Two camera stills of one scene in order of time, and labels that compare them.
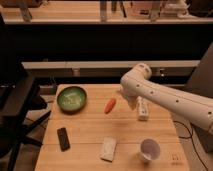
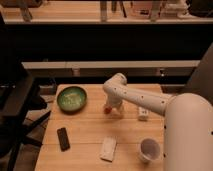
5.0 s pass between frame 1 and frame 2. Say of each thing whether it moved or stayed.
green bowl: stayed
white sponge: stayed
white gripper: moved
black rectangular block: stayed
